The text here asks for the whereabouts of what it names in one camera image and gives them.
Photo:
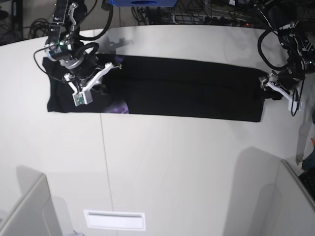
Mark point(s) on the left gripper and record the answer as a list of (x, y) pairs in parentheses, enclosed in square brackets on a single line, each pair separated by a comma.
[(288, 83)]

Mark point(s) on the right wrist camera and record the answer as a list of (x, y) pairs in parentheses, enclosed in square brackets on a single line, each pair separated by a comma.
[(82, 98)]

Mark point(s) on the black T-shirt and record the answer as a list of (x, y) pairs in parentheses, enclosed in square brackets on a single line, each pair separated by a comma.
[(166, 87)]

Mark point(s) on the blue box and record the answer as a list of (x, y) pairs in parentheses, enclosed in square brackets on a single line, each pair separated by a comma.
[(154, 3)]

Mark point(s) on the white right partition panel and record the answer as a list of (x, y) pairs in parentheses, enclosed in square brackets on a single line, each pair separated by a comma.
[(293, 208)]

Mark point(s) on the white partition panel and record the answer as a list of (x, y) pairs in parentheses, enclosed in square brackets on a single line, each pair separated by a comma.
[(293, 208), (34, 213)]

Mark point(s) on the black power strip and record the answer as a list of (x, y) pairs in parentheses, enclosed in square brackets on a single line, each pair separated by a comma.
[(223, 21)]

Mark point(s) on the black keyboard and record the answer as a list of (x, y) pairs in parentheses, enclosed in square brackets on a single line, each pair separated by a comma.
[(308, 180)]

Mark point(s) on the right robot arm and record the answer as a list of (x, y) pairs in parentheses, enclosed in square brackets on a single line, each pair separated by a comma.
[(74, 52)]

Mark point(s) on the white left partition panel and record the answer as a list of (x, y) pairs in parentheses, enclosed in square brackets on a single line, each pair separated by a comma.
[(34, 213)]

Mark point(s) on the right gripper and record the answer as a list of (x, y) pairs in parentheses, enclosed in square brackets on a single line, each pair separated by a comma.
[(85, 72)]

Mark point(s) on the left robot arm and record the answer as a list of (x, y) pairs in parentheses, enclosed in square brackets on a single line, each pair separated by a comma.
[(281, 19)]

